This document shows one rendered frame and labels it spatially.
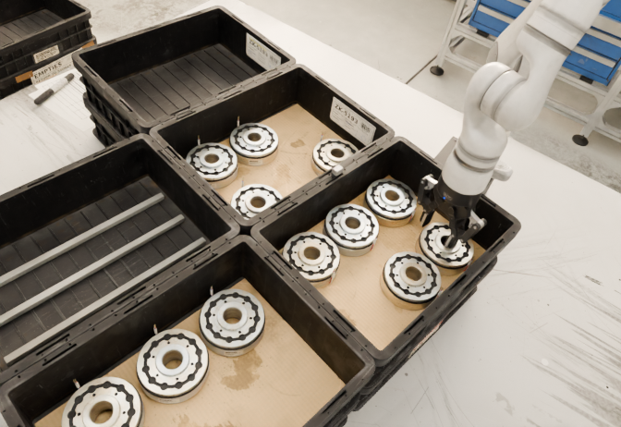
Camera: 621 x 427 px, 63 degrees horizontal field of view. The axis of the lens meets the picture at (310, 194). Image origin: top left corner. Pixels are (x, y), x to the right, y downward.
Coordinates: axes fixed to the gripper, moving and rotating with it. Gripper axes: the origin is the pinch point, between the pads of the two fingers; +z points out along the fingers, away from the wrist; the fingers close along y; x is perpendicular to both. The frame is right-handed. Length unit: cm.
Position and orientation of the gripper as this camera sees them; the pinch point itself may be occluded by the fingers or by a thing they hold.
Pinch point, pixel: (438, 230)
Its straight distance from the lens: 99.0
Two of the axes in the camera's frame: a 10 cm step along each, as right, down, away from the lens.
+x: 7.8, -4.0, 4.8
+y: 6.2, 6.3, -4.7
